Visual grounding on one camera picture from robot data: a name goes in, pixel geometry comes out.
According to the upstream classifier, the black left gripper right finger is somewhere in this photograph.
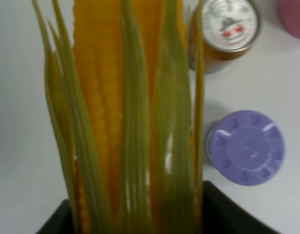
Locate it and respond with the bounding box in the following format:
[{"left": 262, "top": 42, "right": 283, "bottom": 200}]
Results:
[{"left": 202, "top": 181, "right": 277, "bottom": 234}]

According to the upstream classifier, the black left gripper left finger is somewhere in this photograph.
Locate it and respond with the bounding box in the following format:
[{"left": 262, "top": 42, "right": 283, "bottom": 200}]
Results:
[{"left": 37, "top": 199, "right": 75, "bottom": 234}]

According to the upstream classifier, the toy corn cob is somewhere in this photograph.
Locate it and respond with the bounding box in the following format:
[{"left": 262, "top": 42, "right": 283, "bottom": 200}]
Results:
[{"left": 33, "top": 0, "right": 204, "bottom": 234}]

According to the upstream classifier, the purple lidded round tin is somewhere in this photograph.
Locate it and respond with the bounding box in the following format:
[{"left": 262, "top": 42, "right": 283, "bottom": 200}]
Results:
[{"left": 204, "top": 110, "right": 285, "bottom": 186}]

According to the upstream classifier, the orange drink can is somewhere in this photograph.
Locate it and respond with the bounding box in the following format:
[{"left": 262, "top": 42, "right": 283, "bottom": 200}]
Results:
[{"left": 188, "top": 0, "right": 261, "bottom": 74}]

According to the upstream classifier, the pink toy saucepan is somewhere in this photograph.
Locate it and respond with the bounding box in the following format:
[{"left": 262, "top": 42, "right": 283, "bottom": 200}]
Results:
[{"left": 279, "top": 0, "right": 300, "bottom": 39}]

